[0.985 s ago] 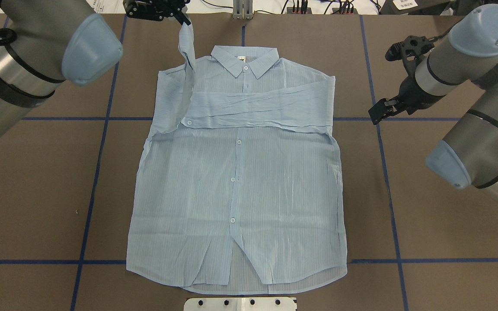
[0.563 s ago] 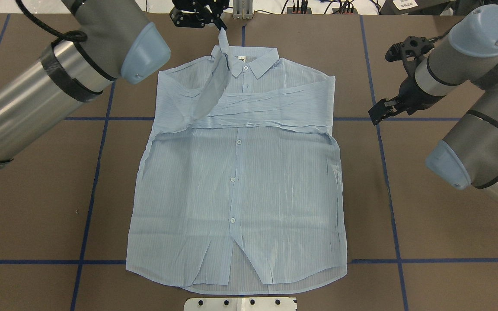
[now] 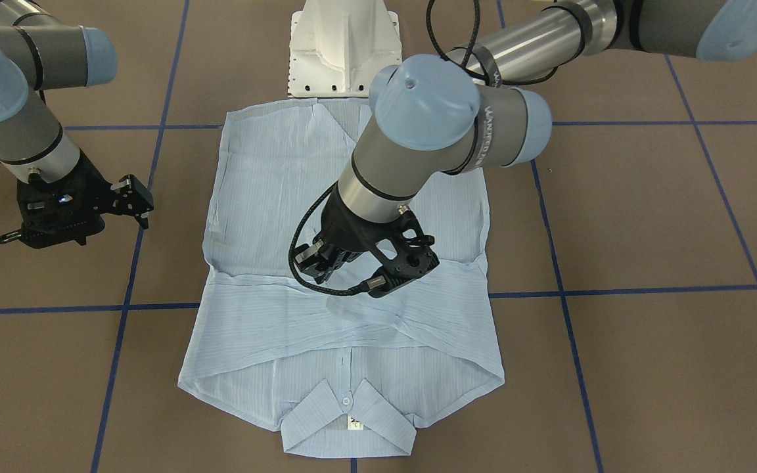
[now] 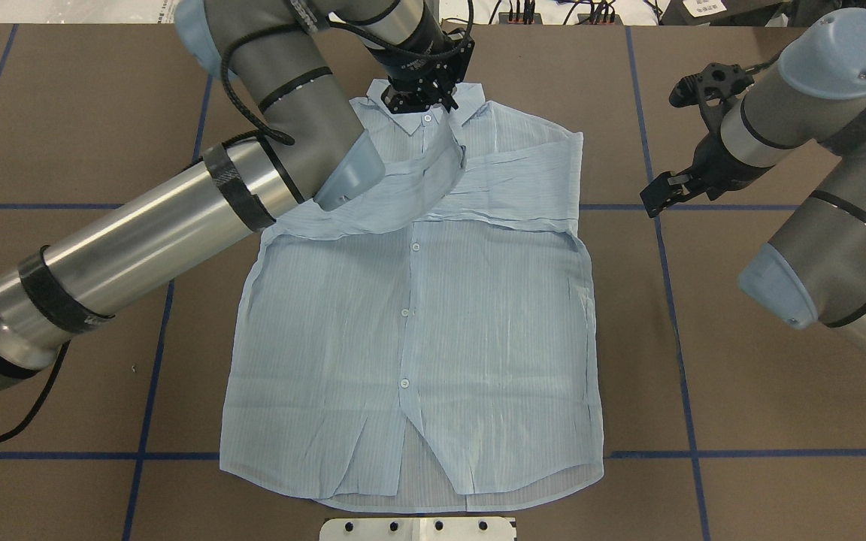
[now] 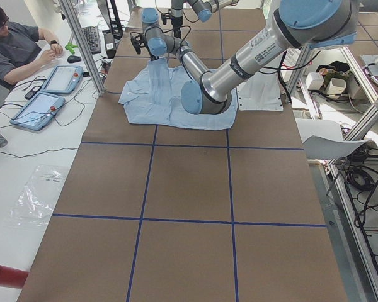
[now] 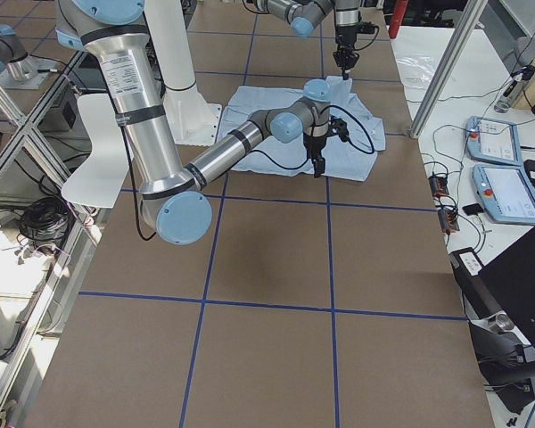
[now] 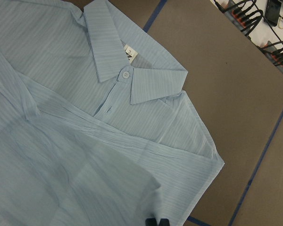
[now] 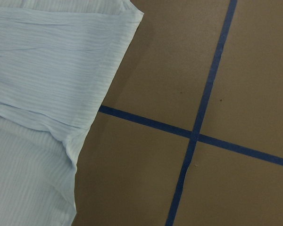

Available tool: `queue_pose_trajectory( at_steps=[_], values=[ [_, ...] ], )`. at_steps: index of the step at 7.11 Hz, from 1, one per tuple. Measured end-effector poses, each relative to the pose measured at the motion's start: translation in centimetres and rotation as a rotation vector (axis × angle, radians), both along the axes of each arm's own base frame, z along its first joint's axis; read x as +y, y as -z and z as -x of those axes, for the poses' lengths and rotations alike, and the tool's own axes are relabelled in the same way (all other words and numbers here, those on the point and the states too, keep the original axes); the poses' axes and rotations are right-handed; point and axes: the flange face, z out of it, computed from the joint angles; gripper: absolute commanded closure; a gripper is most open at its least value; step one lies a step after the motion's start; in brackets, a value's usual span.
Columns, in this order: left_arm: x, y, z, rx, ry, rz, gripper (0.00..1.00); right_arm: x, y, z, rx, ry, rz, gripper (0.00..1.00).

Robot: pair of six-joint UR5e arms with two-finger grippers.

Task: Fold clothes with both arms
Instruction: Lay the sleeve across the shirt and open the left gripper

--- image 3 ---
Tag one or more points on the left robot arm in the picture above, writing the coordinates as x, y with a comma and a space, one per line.
455, 112

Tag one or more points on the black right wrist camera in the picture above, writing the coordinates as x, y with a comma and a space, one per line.
77, 230

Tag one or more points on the light blue button-up shirt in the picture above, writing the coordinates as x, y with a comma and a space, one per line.
337, 377

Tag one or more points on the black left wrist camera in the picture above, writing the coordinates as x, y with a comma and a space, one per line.
404, 252

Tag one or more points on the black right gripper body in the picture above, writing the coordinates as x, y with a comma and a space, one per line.
94, 186

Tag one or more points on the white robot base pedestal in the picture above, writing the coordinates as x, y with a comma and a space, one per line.
338, 47

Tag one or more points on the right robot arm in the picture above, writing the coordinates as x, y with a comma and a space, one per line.
38, 52

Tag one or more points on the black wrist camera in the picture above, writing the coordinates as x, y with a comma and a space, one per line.
404, 252
77, 230

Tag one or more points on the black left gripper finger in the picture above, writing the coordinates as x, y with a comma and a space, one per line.
318, 248
320, 268

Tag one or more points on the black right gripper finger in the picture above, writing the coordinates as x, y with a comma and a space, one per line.
136, 202
130, 187

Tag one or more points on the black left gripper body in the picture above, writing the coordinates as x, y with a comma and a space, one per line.
342, 226

